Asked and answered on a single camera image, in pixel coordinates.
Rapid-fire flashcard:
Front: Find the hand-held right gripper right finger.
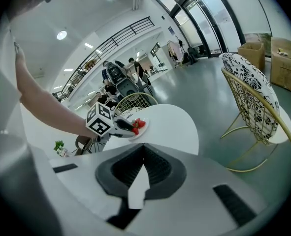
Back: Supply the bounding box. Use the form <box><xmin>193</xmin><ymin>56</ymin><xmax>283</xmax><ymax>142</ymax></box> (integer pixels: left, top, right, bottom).
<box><xmin>143</xmin><ymin>143</ymin><xmax>187</xmax><ymax>201</ymax></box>

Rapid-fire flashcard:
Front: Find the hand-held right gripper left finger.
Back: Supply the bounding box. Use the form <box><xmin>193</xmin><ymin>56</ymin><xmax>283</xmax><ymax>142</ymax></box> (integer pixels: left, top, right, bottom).
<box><xmin>95</xmin><ymin>143</ymin><xmax>145</xmax><ymax>199</ymax></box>

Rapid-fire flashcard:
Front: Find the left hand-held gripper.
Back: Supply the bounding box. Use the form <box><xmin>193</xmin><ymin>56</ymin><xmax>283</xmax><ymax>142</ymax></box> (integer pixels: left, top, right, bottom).
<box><xmin>85</xmin><ymin>101</ymin><xmax>136</xmax><ymax>143</ymax></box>

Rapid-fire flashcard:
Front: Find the white plate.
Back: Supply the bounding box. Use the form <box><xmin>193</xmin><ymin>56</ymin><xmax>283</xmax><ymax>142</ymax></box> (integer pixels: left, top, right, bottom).
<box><xmin>128</xmin><ymin>118</ymin><xmax>151</xmax><ymax>143</ymax></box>

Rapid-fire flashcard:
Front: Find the person's left forearm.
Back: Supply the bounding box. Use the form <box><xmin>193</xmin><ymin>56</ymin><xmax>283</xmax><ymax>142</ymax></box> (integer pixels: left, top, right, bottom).
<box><xmin>14</xmin><ymin>42</ymin><xmax>97</xmax><ymax>139</ymax></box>

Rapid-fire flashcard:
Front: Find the black white floral cushion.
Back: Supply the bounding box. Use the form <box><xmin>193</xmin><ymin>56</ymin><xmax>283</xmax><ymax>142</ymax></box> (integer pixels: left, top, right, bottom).
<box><xmin>121</xmin><ymin>107</ymin><xmax>146</xmax><ymax>119</ymax></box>
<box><xmin>219</xmin><ymin>52</ymin><xmax>281</xmax><ymax>145</ymax></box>

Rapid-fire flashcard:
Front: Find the brown chair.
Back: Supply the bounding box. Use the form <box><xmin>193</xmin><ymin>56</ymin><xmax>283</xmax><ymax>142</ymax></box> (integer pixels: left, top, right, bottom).
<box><xmin>71</xmin><ymin>135</ymin><xmax>97</xmax><ymax>156</ymax></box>

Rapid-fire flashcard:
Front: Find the black and grey machine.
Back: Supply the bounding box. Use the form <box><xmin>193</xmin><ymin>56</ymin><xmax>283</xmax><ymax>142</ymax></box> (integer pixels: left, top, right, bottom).
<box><xmin>102</xmin><ymin>60</ymin><xmax>141</xmax><ymax>100</ymax></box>

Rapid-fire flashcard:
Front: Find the small green potted plant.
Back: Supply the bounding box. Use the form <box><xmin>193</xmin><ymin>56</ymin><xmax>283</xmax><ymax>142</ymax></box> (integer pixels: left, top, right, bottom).
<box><xmin>53</xmin><ymin>140</ymin><xmax>66</xmax><ymax>157</ymax></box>

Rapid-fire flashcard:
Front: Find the black metal railing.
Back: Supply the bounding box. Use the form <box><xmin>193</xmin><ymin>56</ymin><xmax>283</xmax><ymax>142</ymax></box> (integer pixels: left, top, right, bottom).
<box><xmin>61</xmin><ymin>16</ymin><xmax>156</xmax><ymax>101</ymax></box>

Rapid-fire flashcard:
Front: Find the clothes rack with garments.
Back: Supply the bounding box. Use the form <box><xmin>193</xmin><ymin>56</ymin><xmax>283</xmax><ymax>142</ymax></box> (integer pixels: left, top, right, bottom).
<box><xmin>166</xmin><ymin>38</ymin><xmax>186</xmax><ymax>67</ymax></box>

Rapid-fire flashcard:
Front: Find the person's white shirt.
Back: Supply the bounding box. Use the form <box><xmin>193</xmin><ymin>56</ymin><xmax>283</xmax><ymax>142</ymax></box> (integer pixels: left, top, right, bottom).
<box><xmin>0</xmin><ymin>11</ymin><xmax>65</xmax><ymax>236</ymax></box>

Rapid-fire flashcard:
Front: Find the black bag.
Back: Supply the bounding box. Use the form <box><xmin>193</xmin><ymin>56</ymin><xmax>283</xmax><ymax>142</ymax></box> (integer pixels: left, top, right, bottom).
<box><xmin>186</xmin><ymin>46</ymin><xmax>200</xmax><ymax>63</ymax></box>

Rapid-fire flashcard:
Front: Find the open cardboard box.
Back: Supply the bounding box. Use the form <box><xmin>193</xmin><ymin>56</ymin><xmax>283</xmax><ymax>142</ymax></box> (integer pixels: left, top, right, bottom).
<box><xmin>237</xmin><ymin>41</ymin><xmax>266</xmax><ymax>71</ymax></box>

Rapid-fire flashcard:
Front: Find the large closed cardboard box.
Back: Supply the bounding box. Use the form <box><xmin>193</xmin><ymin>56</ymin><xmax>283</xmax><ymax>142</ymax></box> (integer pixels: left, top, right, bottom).
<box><xmin>270</xmin><ymin>36</ymin><xmax>291</xmax><ymax>94</ymax></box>

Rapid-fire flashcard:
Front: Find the gold wire chair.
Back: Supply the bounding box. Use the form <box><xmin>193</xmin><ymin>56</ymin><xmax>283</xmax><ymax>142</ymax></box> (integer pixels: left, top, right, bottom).
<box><xmin>220</xmin><ymin>67</ymin><xmax>291</xmax><ymax>173</ymax></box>
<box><xmin>116</xmin><ymin>92</ymin><xmax>159</xmax><ymax>114</ymax></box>

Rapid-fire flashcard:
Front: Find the black framed glass wall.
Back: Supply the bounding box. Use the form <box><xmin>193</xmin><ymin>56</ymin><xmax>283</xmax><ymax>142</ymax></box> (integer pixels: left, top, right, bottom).
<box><xmin>149</xmin><ymin>0</ymin><xmax>273</xmax><ymax>59</ymax></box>

